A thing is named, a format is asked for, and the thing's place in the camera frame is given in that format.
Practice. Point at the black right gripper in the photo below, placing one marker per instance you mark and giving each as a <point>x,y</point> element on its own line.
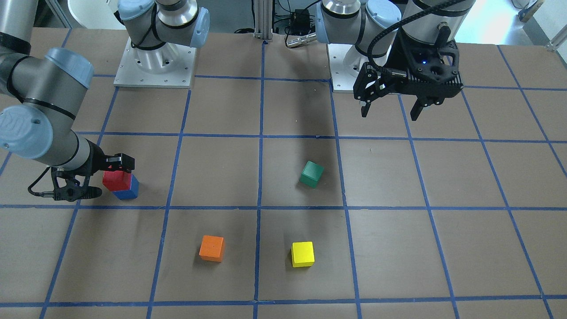
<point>96,160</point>

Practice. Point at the red wooden block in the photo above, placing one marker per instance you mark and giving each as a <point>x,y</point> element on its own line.
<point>117,180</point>

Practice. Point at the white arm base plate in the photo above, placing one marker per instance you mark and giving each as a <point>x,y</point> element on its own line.
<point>171,66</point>
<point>345,63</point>

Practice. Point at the green wooden block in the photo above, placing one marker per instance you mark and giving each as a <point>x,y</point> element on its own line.
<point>311,174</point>

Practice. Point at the yellow wooden block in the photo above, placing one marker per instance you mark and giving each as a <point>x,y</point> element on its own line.
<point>302,254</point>

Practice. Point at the black electronics box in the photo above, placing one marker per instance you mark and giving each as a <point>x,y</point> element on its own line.
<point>300,22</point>

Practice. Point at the aluminium frame post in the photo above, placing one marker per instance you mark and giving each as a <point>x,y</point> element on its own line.
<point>263,19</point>

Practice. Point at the silver metal cylinder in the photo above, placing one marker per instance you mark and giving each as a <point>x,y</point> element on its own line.
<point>301,40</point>

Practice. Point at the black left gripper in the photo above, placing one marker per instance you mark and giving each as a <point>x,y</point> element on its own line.
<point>404,56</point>

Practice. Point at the orange wooden block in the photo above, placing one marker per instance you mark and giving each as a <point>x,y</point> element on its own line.
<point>212,248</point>

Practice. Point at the silver robot arm, robot's right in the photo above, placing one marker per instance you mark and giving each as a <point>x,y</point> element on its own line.
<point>50,90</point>

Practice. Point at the blue wooden block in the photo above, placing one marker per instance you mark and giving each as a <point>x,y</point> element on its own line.
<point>131,192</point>

